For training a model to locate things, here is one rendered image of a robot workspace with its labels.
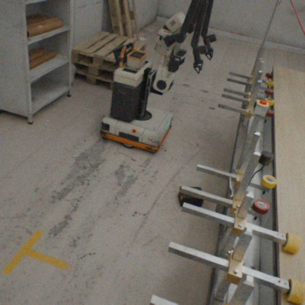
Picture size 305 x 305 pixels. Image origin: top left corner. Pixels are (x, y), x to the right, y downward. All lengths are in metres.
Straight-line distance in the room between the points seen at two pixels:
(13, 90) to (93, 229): 1.87
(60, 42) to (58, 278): 2.92
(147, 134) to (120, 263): 1.45
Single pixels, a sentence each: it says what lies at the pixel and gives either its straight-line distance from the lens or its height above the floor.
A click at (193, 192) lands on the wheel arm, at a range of 1.76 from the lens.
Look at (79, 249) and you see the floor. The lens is 2.52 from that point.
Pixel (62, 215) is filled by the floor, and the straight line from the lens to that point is 2.75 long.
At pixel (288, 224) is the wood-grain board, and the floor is 0.90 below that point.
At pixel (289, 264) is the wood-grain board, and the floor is 0.90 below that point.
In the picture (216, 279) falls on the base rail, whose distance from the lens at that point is 1.63.
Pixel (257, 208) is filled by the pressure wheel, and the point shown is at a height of 0.90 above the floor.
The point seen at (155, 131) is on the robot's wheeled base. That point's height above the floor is 0.28.
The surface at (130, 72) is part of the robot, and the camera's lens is 3.27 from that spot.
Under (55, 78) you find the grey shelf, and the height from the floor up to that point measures 0.20.
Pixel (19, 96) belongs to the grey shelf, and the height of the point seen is 0.31.
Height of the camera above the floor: 1.95
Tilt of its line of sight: 34 degrees down
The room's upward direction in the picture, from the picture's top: 11 degrees clockwise
